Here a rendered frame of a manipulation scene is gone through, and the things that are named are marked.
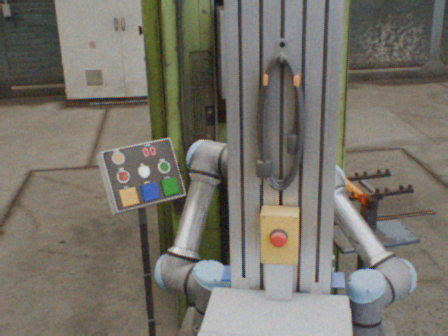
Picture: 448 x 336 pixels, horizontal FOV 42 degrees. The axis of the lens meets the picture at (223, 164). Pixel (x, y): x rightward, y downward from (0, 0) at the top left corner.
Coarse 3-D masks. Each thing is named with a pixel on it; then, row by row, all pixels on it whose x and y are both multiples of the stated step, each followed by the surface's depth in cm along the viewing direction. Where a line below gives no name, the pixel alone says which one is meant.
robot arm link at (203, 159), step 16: (208, 144) 200; (224, 144) 199; (192, 160) 201; (208, 160) 198; (192, 176) 200; (208, 176) 197; (224, 176) 202; (192, 192) 199; (208, 192) 199; (192, 208) 197; (208, 208) 200; (192, 224) 197; (176, 240) 198; (192, 240) 196; (176, 256) 194; (192, 256) 195; (160, 272) 195; (176, 272) 192; (176, 288) 192
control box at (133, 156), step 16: (144, 144) 264; (160, 144) 267; (112, 160) 255; (128, 160) 259; (144, 160) 262; (160, 160) 265; (176, 160) 269; (112, 176) 254; (128, 176) 257; (144, 176) 260; (160, 176) 264; (176, 176) 267; (112, 192) 252; (160, 192) 262; (112, 208) 256; (128, 208) 254
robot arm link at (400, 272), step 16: (336, 176) 204; (336, 192) 200; (336, 208) 200; (352, 208) 199; (352, 224) 196; (352, 240) 196; (368, 240) 193; (368, 256) 192; (384, 256) 189; (384, 272) 186; (400, 272) 187; (400, 288) 185
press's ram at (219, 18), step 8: (216, 8) 268; (216, 16) 270; (216, 24) 273; (216, 32) 275; (216, 40) 278; (224, 40) 259; (216, 48) 280; (224, 48) 261; (216, 56) 283; (224, 56) 262; (216, 64) 286; (224, 64) 263; (216, 72) 288; (224, 72) 264; (216, 80) 290; (224, 80) 266; (224, 88) 267; (224, 96) 268
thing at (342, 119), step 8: (344, 0) 273; (344, 8) 275; (344, 16) 276; (344, 24) 277; (344, 32) 279; (344, 40) 280; (344, 48) 281; (344, 56) 283; (344, 64) 284; (344, 72) 286; (344, 80) 287; (344, 88) 289; (344, 96) 290; (344, 104) 292; (344, 112) 293; (344, 120) 294; (344, 128) 296; (344, 136) 297; (344, 144) 299; (344, 152) 300; (344, 160) 303; (336, 248) 321; (336, 256) 323; (336, 264) 325; (336, 288) 330
